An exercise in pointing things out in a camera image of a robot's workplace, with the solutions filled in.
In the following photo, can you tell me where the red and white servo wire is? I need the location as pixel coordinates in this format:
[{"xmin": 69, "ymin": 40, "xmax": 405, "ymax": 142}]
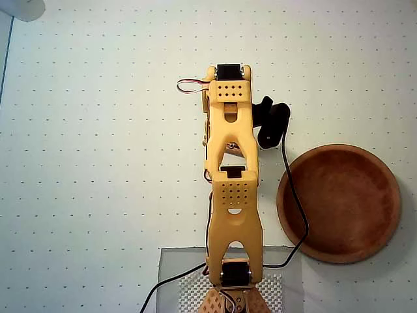
[{"xmin": 177, "ymin": 78, "xmax": 211, "ymax": 97}]

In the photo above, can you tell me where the round brown wooden bowl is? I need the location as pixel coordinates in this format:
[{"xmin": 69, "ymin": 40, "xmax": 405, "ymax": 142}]
[{"xmin": 276, "ymin": 143, "xmax": 402, "ymax": 265}]

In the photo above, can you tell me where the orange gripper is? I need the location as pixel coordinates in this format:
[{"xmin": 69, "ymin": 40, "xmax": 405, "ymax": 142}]
[{"xmin": 201, "ymin": 91, "xmax": 212, "ymax": 154}]

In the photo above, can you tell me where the black camera cable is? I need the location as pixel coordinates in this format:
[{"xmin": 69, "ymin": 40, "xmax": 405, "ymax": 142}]
[{"xmin": 139, "ymin": 135, "xmax": 309, "ymax": 313}]

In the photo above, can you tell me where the white cylindrical container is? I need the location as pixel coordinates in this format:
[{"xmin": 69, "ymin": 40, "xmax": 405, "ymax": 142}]
[{"xmin": 0, "ymin": 0, "xmax": 46, "ymax": 23}]

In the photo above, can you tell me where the grey base mat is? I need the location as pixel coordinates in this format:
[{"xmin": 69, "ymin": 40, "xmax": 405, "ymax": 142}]
[{"xmin": 158, "ymin": 246, "xmax": 304, "ymax": 313}]

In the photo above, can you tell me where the white checkered anti-slip pad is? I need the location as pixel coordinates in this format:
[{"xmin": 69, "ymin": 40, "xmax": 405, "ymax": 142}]
[{"xmin": 177, "ymin": 273, "xmax": 283, "ymax": 313}]

